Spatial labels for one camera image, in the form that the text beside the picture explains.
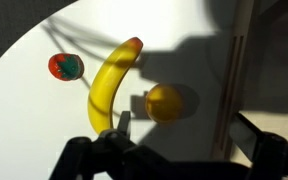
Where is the yellow banana toy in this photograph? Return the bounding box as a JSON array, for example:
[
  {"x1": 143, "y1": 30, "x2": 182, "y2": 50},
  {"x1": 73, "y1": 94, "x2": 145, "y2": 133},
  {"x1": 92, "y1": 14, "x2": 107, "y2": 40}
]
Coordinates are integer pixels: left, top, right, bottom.
[{"x1": 86, "y1": 36, "x2": 144, "y2": 135}]

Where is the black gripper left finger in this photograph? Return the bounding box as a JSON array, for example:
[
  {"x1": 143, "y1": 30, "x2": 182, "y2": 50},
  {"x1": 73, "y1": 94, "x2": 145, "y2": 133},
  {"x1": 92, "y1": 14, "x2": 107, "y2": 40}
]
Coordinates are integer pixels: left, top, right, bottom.
[{"x1": 48, "y1": 110, "x2": 142, "y2": 180}]

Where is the light wooden tray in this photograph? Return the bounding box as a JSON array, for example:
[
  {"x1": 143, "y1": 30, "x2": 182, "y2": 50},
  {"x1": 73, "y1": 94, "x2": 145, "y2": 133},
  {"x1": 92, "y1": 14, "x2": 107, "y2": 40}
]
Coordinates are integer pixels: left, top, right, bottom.
[{"x1": 210, "y1": 0, "x2": 288, "y2": 168}]

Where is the red strawberry toy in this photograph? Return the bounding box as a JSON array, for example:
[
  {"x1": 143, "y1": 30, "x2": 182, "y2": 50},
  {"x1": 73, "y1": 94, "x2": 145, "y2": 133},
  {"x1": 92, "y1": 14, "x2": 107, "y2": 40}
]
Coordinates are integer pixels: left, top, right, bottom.
[{"x1": 47, "y1": 52, "x2": 85, "y2": 82}]

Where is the small orange fruit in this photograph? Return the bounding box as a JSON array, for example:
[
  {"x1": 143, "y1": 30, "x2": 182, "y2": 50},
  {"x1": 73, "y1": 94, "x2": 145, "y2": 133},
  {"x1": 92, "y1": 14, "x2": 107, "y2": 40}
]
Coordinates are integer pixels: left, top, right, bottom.
[{"x1": 145, "y1": 83, "x2": 185, "y2": 125}]

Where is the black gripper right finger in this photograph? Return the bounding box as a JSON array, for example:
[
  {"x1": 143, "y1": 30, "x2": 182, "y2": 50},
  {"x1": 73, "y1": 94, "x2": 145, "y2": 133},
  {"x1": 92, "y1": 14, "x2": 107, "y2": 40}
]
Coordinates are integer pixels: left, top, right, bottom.
[{"x1": 229, "y1": 112, "x2": 288, "y2": 180}]

